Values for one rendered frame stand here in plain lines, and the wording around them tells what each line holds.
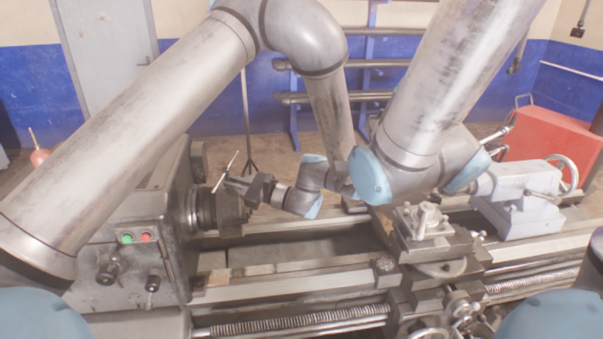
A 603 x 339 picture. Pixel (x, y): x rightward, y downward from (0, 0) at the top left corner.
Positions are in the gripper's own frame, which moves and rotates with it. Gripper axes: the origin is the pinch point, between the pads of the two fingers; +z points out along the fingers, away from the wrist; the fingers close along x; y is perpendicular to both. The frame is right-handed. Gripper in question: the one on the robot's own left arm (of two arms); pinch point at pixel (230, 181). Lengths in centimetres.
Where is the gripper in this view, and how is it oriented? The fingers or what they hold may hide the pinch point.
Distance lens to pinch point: 115.7
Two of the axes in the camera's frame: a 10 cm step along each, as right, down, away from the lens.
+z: -9.5, -2.5, 2.0
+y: -0.2, 6.8, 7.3
